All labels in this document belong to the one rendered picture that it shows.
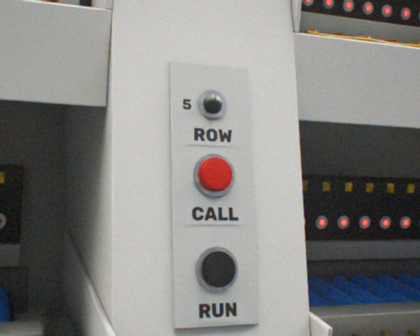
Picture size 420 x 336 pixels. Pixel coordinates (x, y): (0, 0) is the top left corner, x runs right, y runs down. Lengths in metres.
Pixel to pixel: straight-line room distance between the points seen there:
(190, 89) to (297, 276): 0.10
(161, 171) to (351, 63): 0.13
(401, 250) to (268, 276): 0.27
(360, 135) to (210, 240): 0.32
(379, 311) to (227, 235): 0.15
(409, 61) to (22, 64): 0.21
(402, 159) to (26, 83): 0.40
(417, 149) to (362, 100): 0.27
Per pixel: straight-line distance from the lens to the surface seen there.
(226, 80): 0.29
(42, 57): 0.28
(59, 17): 0.29
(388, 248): 0.53
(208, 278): 0.27
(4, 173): 0.42
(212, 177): 0.27
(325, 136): 0.55
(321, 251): 0.50
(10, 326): 0.33
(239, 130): 0.29
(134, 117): 0.27
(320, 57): 0.33
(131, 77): 0.28
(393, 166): 0.58
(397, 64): 0.35
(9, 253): 0.43
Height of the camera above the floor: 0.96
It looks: 10 degrees up
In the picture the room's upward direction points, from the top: 2 degrees counter-clockwise
